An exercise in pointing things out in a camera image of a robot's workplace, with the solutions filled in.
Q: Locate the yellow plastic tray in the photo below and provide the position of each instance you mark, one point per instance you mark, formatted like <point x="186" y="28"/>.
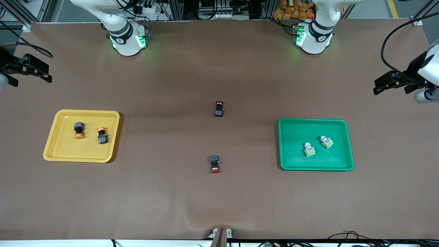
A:
<point x="61" y="147"/>

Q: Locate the metal mat clamp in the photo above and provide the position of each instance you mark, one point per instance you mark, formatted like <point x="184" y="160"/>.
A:
<point x="220" y="236"/>

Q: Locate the aluminium frame profile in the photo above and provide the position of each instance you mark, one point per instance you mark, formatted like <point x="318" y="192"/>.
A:
<point x="27" y="17"/>
<point x="420" y="17"/>

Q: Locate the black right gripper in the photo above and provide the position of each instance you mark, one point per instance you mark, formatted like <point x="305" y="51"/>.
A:
<point x="7" y="63"/>

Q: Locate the small-cap yellow push button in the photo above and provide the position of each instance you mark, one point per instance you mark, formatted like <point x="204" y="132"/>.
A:
<point x="102" y="138"/>

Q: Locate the green plastic tray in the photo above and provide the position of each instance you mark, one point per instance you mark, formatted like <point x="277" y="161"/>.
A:
<point x="295" y="137"/>

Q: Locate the red push button switch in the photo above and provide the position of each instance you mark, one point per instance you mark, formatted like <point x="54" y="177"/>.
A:
<point x="214" y="161"/>
<point x="219" y="110"/>

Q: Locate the brown table mat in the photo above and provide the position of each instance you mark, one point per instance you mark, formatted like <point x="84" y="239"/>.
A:
<point x="219" y="199"/>

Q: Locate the white power strip with plugs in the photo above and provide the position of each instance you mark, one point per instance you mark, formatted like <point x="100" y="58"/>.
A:
<point x="154" y="13"/>

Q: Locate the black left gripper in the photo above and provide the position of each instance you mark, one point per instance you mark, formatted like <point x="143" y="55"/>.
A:
<point x="412" y="70"/>

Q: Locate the green square push button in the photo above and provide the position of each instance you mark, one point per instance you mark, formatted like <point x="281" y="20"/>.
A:
<point x="310" y="150"/>
<point x="327" y="142"/>

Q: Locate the bag of orange items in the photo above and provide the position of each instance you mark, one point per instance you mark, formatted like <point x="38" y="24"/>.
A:
<point x="291" y="8"/>

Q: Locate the long white power strip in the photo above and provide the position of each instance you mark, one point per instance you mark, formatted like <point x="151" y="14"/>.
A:
<point x="223" y="15"/>

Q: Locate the wide-cap yellow push button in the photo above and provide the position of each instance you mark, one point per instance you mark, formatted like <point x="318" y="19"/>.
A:
<point x="79" y="128"/>

